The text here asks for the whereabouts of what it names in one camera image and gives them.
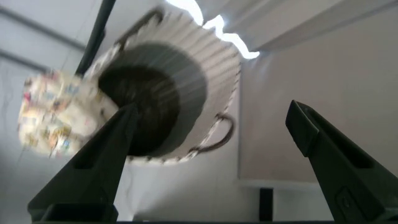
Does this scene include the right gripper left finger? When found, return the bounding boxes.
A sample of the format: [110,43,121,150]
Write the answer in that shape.
[27,102,140,223]

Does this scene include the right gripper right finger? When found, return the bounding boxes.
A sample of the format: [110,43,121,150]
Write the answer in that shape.
[285,99,398,224]

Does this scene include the cream printed shorts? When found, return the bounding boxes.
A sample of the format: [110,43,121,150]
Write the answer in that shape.
[17,69,121,158]

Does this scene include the black clothes rack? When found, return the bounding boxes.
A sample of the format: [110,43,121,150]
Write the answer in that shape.
[74,0,118,77]

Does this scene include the white laundry basket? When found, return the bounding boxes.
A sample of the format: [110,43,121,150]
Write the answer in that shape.
[83,6,243,166]

